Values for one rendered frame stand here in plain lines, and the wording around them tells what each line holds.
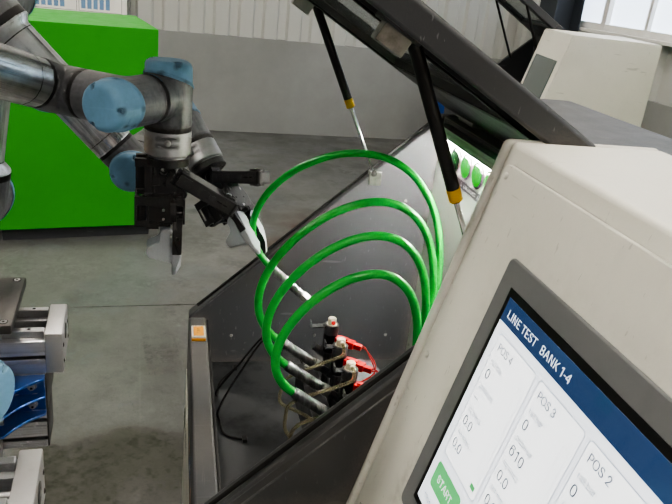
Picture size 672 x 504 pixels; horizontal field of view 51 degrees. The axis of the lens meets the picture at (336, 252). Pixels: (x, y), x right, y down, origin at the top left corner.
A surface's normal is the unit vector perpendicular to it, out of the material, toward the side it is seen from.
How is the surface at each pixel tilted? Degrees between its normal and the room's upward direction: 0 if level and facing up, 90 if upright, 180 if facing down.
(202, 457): 0
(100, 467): 0
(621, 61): 90
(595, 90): 90
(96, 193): 90
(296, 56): 90
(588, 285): 76
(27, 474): 0
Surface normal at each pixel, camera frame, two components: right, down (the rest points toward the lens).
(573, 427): -0.92, -0.24
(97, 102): -0.40, 0.30
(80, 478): 0.11, -0.92
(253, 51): 0.26, 0.38
